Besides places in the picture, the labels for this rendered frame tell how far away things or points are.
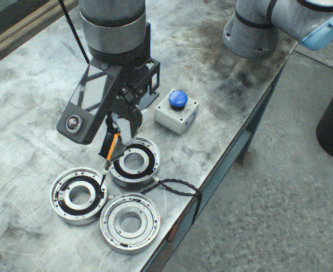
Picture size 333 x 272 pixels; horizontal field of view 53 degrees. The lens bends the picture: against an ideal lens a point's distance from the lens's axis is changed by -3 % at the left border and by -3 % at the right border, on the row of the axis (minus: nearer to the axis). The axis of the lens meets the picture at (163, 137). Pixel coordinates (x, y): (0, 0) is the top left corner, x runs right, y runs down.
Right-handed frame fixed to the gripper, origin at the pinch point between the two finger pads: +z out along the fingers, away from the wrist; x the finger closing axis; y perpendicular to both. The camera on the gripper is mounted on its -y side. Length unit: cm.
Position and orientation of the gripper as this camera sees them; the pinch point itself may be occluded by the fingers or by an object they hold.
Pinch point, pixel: (116, 138)
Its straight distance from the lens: 57.9
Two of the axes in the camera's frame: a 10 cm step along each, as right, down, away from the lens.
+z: -0.3, 5.6, 8.3
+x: -8.3, -4.8, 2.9
